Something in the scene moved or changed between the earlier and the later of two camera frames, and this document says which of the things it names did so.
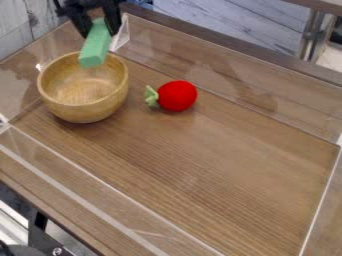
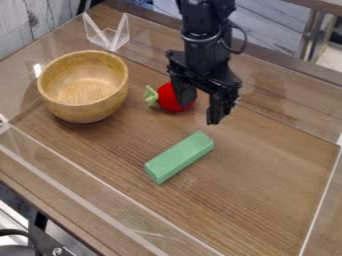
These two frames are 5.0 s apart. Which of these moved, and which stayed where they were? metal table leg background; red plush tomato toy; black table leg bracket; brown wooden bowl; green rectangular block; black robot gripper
Moved: green rectangular block; black robot gripper
Stayed: black table leg bracket; metal table leg background; brown wooden bowl; red plush tomato toy
